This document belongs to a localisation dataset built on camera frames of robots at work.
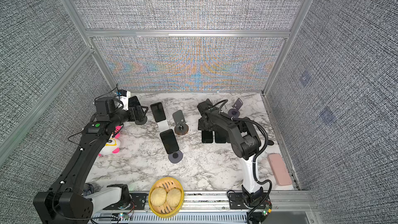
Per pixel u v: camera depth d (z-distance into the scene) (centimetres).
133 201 73
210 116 72
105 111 57
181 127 98
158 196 69
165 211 69
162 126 100
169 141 78
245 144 54
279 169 82
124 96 66
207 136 95
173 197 69
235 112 104
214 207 73
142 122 103
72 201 37
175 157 88
